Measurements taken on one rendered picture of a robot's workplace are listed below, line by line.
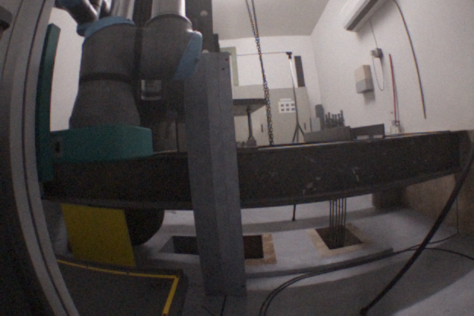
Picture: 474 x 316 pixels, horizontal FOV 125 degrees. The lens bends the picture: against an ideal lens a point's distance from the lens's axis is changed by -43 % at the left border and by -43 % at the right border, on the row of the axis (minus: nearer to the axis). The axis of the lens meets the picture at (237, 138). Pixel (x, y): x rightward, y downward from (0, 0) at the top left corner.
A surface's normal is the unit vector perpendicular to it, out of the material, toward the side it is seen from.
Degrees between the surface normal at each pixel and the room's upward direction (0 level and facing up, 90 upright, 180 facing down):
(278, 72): 90
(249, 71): 90
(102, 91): 72
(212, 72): 90
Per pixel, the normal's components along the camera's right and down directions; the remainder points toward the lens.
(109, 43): 0.46, -0.05
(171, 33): 0.38, -0.25
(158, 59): 0.42, 0.53
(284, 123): -0.07, -0.01
